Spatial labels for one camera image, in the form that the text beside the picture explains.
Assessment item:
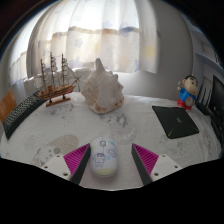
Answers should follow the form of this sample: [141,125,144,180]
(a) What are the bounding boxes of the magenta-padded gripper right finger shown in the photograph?
[131,143,184,186]

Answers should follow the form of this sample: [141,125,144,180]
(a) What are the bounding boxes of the white wall shelf unit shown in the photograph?
[189,19,224,84]

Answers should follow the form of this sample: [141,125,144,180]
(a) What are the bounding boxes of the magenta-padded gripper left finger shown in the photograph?
[42,143,92,186]

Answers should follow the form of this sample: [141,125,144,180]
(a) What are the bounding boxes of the white cartoon-print computer mouse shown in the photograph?
[89,136,119,178]

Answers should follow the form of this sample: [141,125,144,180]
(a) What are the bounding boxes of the white radiator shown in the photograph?
[23,66,93,98]

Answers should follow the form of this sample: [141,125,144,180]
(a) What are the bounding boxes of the black router with antennas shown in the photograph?
[196,84,214,116]

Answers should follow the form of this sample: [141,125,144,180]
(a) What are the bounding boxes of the white star-print curtain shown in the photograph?
[8,0,159,88]

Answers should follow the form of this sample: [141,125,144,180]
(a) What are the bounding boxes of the black mouse pad green lines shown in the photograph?
[151,105,200,140]

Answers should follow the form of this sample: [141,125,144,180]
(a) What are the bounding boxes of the black computer monitor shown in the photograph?
[208,74,224,129]

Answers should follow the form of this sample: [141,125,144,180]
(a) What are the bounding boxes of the black computer keyboard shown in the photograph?
[2,90,46,140]

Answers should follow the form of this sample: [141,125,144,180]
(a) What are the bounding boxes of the wooden model sailing ship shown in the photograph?
[37,51,82,108]

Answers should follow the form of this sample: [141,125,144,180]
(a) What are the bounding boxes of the white cartoon-print tablecloth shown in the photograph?
[0,91,223,192]

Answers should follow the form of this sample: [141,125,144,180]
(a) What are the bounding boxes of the orange wooden chair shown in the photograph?
[0,90,18,124]

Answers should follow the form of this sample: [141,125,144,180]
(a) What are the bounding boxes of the large white conch shell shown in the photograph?
[81,58,125,114]

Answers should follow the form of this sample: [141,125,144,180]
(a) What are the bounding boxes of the cartoon boy figurine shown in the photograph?
[176,75,199,111]

